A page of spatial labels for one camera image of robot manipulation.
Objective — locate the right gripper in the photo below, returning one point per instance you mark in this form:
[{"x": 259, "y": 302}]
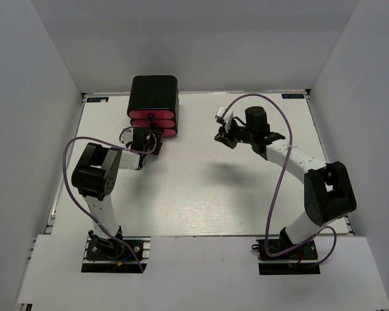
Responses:
[{"x": 225, "y": 138}]

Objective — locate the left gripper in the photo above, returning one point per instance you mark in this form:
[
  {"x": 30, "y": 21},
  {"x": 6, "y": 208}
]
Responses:
[{"x": 155, "y": 137}]

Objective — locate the black pink drawer cabinet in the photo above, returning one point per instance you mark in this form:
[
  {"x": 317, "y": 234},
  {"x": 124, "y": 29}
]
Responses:
[{"x": 154, "y": 103}]

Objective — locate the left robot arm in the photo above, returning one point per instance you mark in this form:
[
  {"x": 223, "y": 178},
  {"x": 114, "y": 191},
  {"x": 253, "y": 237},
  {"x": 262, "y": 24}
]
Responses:
[{"x": 96, "y": 172}]

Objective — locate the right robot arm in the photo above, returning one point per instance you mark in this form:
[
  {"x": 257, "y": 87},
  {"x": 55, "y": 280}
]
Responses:
[{"x": 327, "y": 191}]

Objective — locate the left blue label sticker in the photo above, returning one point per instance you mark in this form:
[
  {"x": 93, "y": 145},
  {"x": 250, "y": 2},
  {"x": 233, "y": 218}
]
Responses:
[{"x": 97, "y": 99}]

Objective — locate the blue label sticker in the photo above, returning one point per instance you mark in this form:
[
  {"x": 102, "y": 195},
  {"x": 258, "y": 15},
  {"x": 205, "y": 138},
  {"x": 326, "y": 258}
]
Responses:
[
  {"x": 97, "y": 99},
  {"x": 292, "y": 96}
]

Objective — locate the right blue label sticker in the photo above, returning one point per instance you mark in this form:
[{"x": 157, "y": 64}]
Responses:
[{"x": 292, "y": 96}]

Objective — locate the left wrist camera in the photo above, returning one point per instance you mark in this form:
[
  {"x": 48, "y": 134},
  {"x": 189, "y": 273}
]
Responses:
[{"x": 126, "y": 136}]

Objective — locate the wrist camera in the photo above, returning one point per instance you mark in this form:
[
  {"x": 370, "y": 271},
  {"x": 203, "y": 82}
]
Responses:
[
  {"x": 126, "y": 136},
  {"x": 224, "y": 117}
]

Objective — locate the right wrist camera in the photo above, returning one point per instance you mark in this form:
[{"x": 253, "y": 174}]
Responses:
[{"x": 224, "y": 117}]

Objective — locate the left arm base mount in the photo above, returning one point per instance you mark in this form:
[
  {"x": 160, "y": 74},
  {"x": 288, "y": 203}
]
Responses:
[{"x": 109, "y": 256}]

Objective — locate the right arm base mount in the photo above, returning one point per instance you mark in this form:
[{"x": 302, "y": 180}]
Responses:
[{"x": 302, "y": 261}]

